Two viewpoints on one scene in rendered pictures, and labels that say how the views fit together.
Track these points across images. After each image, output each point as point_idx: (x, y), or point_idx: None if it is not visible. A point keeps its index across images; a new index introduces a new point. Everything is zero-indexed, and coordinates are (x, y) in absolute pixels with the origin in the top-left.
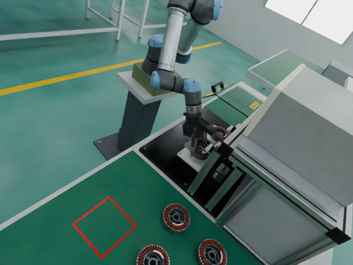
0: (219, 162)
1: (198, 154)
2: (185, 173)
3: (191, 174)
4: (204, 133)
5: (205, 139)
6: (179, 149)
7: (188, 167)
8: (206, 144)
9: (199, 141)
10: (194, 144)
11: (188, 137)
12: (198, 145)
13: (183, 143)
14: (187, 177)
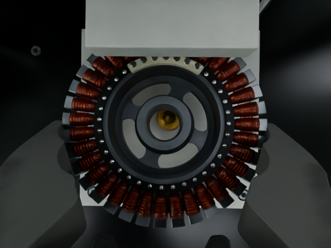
0: (76, 1)
1: (260, 91)
2: (314, 93)
3: (294, 68)
4: (25, 235)
5: (55, 145)
6: (206, 218)
7: (271, 102)
8: (89, 104)
9: (112, 175)
10: (330, 194)
11: (75, 242)
12: (134, 158)
13: (146, 234)
14: (328, 70)
